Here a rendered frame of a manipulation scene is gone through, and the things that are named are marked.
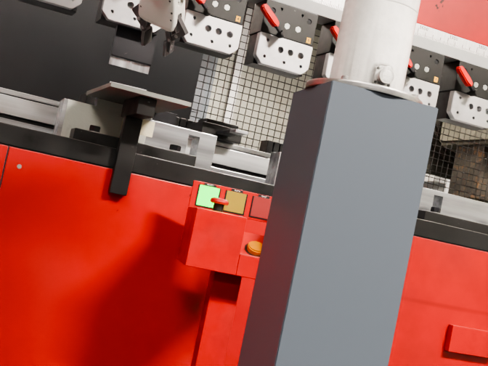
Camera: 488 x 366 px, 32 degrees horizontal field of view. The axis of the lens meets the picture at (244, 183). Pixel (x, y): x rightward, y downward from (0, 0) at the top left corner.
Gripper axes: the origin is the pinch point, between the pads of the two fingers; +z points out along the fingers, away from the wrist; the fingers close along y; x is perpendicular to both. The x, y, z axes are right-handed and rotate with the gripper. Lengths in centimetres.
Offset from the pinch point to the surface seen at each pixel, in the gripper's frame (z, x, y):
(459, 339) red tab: 60, -22, -89
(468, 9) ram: 1, -79, -50
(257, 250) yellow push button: 21, 23, -45
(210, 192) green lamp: 18.4, 16.3, -28.7
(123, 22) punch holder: 0.1, -1.4, 11.1
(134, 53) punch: 7.9, -2.6, 7.8
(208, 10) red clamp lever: -3.5, -16.1, -3.2
